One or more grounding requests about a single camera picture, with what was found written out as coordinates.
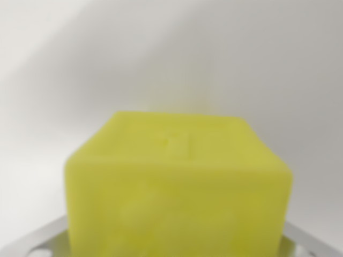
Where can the yellow cube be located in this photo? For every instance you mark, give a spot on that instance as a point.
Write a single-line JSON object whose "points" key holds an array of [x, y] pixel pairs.
{"points": [[177, 192]]}

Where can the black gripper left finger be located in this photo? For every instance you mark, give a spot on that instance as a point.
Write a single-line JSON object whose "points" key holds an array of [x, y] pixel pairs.
{"points": [[45, 238]]}

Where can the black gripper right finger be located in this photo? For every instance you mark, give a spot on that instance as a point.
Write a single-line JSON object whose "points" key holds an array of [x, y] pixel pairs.
{"points": [[305, 243]]}

